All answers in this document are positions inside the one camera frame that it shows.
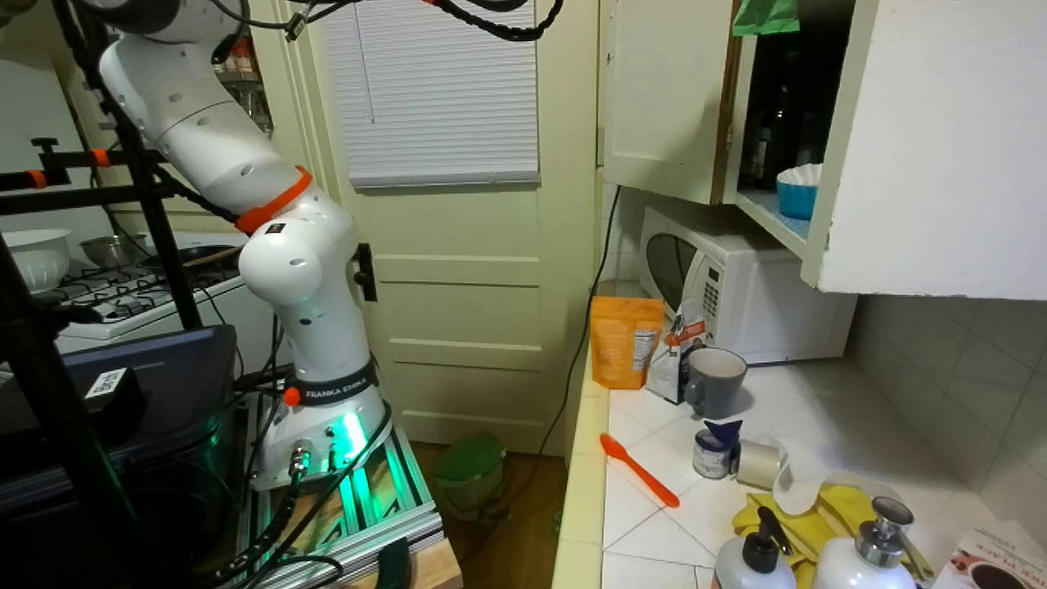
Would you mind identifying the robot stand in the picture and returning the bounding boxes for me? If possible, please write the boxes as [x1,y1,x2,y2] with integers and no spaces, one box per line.
[190,391,464,589]

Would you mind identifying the cream wall cabinet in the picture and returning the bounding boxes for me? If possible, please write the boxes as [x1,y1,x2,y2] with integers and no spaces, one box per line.
[600,0,1047,301]

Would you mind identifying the microwave door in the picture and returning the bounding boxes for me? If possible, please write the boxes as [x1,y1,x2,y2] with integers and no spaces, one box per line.
[638,207,711,321]

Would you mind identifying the grey mug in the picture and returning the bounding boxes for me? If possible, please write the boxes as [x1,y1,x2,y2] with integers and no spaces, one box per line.
[683,347,748,420]

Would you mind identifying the white window blind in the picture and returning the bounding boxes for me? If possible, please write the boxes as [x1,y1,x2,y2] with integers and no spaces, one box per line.
[321,0,541,191]

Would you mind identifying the black cable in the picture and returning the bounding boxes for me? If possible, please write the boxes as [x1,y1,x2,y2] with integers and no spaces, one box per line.
[533,186,623,456]

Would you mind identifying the white gas stove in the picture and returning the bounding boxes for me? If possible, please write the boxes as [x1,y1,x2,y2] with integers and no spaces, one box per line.
[0,232,279,379]

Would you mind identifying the small blue and white can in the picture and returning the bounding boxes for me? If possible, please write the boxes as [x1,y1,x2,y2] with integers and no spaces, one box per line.
[692,419,744,481]

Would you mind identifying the green cloth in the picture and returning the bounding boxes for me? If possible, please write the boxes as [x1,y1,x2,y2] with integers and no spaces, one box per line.
[731,0,802,38]

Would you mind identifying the black stand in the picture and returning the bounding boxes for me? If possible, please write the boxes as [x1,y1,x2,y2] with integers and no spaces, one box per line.
[0,0,205,589]

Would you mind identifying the row of dark bottles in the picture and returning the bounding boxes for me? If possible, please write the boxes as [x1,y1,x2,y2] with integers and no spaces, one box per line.
[740,47,829,194]

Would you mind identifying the black box with label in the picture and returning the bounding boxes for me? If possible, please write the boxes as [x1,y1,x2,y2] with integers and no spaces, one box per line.
[80,367,149,447]

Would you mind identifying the yellow rubber gloves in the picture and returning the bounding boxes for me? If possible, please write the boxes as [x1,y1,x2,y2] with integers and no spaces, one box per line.
[731,482,935,583]

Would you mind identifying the shelf with jars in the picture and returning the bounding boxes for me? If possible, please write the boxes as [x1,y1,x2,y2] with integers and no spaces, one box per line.
[211,34,276,137]

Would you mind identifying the clear glass jar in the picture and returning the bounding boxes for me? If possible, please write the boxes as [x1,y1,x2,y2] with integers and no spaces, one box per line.
[735,438,791,492]

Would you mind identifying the white bowl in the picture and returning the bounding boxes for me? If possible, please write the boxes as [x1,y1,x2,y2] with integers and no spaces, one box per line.
[0,228,74,293]

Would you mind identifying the white soap bottle black pump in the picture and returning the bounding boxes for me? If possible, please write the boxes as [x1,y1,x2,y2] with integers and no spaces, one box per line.
[712,505,798,589]

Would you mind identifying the green bin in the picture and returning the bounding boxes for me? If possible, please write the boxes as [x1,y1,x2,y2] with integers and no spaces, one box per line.
[431,433,508,522]

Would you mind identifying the black frying pan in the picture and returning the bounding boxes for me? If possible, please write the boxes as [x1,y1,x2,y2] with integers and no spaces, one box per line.
[139,244,244,277]

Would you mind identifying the white microwave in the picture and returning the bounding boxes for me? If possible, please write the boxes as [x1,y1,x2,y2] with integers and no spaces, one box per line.
[637,204,859,366]

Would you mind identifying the black door handle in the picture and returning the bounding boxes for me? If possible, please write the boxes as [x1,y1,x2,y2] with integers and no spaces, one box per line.
[353,243,380,303]

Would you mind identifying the cream panel door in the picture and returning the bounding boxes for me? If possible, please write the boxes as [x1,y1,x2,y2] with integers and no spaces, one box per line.
[282,0,604,457]

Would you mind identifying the orange plastic spoon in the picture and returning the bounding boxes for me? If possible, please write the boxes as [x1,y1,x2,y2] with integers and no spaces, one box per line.
[599,432,681,510]

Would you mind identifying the cream cabinet door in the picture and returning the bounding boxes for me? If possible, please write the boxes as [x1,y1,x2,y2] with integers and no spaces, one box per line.
[801,0,1047,301]
[601,0,744,206]

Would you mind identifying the metal pot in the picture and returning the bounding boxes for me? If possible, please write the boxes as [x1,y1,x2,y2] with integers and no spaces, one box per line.
[79,234,154,270]

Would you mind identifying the white and orange packet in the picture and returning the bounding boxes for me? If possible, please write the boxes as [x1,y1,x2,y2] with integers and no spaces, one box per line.
[645,300,709,407]

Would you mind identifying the blue bowl with paper filters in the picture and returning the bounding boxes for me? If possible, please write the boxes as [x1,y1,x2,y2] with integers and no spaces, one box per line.
[775,163,824,221]

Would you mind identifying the white soap bottle silver pump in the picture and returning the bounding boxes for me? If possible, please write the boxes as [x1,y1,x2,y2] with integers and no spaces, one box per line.
[811,496,917,589]

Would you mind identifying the orange pouch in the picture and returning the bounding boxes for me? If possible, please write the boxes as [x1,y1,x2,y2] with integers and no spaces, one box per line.
[590,295,666,391]

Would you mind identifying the printed magazine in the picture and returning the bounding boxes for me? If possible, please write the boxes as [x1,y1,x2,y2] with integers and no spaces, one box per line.
[931,522,1047,589]

